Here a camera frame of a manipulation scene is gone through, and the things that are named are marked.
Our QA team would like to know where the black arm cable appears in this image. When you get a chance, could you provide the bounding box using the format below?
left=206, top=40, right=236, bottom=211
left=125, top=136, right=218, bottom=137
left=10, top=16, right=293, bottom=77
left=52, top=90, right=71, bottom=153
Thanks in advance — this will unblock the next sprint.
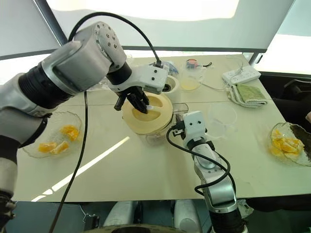
left=166, top=121, right=238, bottom=196
left=48, top=12, right=163, bottom=233

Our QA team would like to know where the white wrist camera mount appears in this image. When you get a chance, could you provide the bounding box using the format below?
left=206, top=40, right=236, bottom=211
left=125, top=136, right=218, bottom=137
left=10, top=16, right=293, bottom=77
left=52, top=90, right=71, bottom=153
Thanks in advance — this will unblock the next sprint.
left=182, top=111, right=208, bottom=146
left=108, top=63, right=168, bottom=95

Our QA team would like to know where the cream blender jar lid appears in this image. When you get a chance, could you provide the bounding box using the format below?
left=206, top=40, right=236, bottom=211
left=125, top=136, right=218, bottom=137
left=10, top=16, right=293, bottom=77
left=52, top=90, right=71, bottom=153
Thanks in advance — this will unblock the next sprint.
left=122, top=93, right=173, bottom=135

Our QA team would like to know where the white power strip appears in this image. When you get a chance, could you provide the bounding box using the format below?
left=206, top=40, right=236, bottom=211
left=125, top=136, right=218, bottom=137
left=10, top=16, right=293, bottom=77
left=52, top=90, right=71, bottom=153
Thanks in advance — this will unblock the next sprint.
left=222, top=67, right=260, bottom=82

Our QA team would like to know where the glass bowl with wavy rim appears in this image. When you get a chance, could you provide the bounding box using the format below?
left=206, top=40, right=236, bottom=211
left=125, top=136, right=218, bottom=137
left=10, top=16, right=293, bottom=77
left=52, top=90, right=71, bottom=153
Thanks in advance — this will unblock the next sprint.
left=23, top=111, right=83, bottom=159
left=268, top=122, right=311, bottom=167

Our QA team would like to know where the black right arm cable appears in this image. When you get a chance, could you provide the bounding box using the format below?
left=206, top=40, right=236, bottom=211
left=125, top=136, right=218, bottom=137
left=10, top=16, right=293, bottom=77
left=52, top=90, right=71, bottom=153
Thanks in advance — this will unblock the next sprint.
left=166, top=121, right=238, bottom=196

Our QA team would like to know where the green and white towel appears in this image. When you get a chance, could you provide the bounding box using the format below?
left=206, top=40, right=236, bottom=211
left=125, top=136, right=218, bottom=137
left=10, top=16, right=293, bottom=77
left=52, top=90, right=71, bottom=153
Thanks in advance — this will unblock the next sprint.
left=227, top=83, right=269, bottom=109

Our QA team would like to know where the orange and blue tape measure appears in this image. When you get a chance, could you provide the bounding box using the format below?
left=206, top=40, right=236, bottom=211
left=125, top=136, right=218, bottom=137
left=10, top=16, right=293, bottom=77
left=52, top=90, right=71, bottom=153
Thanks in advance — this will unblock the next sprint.
left=186, top=59, right=201, bottom=69

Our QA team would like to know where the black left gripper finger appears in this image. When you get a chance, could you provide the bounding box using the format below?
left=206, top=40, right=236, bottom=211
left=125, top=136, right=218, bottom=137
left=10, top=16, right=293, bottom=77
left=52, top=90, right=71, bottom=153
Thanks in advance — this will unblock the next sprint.
left=127, top=93, right=148, bottom=114
left=137, top=91, right=150, bottom=107

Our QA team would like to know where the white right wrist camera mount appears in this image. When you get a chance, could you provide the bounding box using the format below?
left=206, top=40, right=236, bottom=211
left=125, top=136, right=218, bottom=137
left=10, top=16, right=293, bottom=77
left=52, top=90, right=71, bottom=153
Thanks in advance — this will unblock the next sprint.
left=182, top=111, right=208, bottom=146

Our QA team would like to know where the white power cord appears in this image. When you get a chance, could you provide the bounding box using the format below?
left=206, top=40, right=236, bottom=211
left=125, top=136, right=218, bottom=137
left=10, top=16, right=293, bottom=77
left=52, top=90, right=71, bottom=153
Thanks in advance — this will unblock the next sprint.
left=200, top=54, right=246, bottom=91

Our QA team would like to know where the grey horizontal window rail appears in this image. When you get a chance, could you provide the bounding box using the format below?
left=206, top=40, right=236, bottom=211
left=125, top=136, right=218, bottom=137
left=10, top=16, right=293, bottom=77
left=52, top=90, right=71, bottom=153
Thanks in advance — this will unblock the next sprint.
left=121, top=45, right=268, bottom=53

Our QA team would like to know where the grey rounded shape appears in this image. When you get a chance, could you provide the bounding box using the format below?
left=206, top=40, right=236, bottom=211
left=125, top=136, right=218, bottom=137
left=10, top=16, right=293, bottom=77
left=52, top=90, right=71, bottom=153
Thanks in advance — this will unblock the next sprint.
left=173, top=199, right=202, bottom=233
left=104, top=200, right=137, bottom=233

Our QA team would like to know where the blue and white package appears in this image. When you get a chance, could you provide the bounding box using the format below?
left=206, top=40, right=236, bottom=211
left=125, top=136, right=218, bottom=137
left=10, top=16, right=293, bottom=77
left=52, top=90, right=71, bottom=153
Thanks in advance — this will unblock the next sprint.
left=148, top=60, right=179, bottom=75

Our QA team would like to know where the dark window frame post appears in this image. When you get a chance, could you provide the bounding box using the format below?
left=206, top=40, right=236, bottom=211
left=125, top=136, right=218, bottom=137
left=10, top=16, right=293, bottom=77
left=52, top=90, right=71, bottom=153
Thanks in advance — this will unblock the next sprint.
left=33, top=0, right=68, bottom=47

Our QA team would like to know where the short dark frame post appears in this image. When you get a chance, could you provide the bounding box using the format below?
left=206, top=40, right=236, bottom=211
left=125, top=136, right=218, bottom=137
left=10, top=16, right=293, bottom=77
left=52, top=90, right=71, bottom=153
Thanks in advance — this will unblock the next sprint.
left=250, top=52, right=263, bottom=65

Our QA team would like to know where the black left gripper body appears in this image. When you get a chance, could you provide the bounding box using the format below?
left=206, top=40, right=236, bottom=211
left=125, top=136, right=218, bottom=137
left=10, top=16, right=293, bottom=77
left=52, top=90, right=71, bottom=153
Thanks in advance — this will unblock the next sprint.
left=114, top=86, right=146, bottom=110

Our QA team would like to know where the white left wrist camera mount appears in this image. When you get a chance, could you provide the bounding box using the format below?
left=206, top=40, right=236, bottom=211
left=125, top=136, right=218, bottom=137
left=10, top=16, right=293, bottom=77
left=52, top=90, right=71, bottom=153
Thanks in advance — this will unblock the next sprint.
left=108, top=63, right=168, bottom=95

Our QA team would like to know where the empty clear plastic cup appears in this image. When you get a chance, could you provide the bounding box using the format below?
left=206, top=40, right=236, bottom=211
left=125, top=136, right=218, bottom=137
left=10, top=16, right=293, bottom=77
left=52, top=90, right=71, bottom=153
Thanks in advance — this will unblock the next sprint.
left=206, top=103, right=238, bottom=139

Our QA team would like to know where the black metal table clamp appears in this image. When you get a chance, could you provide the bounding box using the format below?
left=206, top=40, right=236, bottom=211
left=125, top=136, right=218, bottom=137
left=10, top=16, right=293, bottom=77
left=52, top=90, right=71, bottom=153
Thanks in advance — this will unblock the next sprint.
left=84, top=213, right=101, bottom=233

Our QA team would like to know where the black office chair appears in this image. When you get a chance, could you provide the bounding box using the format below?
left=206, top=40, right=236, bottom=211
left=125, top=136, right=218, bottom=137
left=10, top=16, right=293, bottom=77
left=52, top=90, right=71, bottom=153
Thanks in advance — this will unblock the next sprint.
left=261, top=74, right=311, bottom=122

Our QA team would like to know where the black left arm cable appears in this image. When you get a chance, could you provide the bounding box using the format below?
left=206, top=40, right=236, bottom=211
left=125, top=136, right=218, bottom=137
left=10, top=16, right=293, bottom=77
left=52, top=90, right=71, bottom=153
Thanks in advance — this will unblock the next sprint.
left=48, top=12, right=163, bottom=233

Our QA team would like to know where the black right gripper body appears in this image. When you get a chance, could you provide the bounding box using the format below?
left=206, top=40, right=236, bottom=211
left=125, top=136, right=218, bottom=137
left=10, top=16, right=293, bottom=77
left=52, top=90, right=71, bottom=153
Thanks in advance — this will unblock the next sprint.
left=174, top=114, right=186, bottom=127

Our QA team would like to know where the white cup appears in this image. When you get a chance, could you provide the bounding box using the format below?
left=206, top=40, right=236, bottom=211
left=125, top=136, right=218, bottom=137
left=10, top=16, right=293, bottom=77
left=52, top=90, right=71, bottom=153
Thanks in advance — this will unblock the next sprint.
left=161, top=75, right=180, bottom=94

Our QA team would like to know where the orange segment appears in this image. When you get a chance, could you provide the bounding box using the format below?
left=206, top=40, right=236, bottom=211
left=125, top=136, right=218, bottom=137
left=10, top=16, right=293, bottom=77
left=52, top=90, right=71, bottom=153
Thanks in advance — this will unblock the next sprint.
left=59, top=124, right=80, bottom=142
left=271, top=130, right=282, bottom=146
left=38, top=142, right=58, bottom=153
left=271, top=145, right=285, bottom=158
left=279, top=137, right=302, bottom=153
left=50, top=141, right=69, bottom=155

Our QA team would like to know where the white sneaker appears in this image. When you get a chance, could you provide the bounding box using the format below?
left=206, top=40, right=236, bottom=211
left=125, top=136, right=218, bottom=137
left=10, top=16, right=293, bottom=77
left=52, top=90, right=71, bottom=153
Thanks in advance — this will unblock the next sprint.
left=239, top=199, right=255, bottom=219

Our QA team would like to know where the clear cup with yellow juice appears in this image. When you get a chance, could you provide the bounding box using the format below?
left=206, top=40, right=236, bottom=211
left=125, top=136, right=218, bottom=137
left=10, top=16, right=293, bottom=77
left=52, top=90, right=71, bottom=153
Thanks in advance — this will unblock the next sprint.
left=181, top=67, right=207, bottom=91

